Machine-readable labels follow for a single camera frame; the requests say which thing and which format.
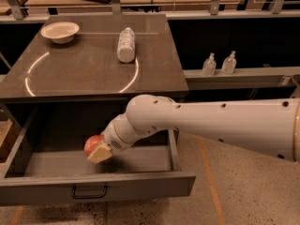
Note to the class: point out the white plastic bottle lying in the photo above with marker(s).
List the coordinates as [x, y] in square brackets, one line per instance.
[126, 46]

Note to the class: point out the clear sanitizer bottle left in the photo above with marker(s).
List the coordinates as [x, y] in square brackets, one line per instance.
[209, 65]

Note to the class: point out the clear sanitizer bottle right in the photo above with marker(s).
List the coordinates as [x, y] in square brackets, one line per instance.
[229, 64]

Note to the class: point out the clear sanitizer bottle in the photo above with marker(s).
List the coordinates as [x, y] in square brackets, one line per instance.
[209, 65]
[229, 64]

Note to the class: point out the black drawer handle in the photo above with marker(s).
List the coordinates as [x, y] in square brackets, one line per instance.
[88, 193]

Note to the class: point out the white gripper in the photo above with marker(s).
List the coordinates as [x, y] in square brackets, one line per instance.
[112, 139]

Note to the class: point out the grey open top drawer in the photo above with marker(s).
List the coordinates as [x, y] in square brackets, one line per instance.
[47, 161]

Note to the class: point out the grey cabinet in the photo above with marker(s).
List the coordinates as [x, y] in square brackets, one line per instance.
[86, 75]

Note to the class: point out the wooden background desk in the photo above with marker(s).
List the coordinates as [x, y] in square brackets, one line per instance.
[66, 6]

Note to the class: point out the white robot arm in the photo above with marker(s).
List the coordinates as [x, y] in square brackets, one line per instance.
[270, 126]

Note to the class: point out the red apple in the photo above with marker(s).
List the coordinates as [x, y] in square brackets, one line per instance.
[92, 144]

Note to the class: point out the white bowl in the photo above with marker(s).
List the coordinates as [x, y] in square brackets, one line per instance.
[60, 32]

